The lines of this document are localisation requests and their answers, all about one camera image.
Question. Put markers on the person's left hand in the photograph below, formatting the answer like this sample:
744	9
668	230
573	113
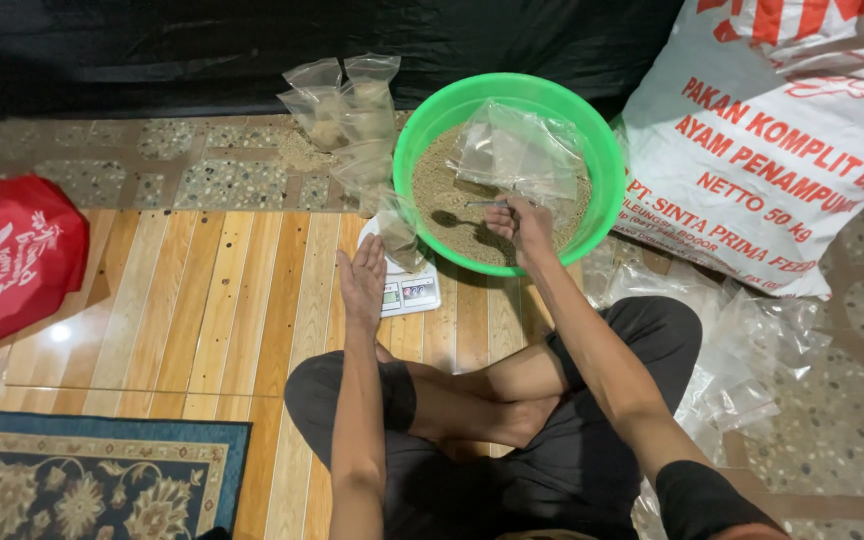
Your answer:
362	285

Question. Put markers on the person's right hand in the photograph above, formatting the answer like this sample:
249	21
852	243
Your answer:
529	231

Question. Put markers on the person's right fingers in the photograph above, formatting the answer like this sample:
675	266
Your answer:
505	217

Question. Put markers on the metal spoon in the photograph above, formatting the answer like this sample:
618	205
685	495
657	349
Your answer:
486	203

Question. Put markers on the empty clear plastic bag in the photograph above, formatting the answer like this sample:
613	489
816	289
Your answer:
522	154

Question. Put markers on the brown granular feed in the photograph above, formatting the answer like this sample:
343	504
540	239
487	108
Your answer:
443	187

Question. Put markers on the clear bag of feed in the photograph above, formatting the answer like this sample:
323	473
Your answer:
372	97
319	120
363	172
314	73
400	236

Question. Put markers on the white digital scale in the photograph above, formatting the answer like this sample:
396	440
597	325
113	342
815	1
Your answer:
409	294

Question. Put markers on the green plastic basin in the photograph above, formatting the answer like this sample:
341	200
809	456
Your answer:
421	127

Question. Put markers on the spilled feed patch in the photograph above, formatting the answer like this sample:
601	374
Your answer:
298	154

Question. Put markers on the person's legs in black shorts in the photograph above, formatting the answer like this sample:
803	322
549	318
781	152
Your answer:
552	450

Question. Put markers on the white printed feed sack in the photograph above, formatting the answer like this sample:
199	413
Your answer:
762	135

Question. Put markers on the heap of clear plastic bags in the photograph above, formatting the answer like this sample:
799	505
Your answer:
754	360

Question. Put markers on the black cloth sheet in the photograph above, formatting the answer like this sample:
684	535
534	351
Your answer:
214	52

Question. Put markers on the patterned blue rug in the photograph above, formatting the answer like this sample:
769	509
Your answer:
87	480

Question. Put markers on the red printed bag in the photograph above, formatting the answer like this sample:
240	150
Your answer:
12	259

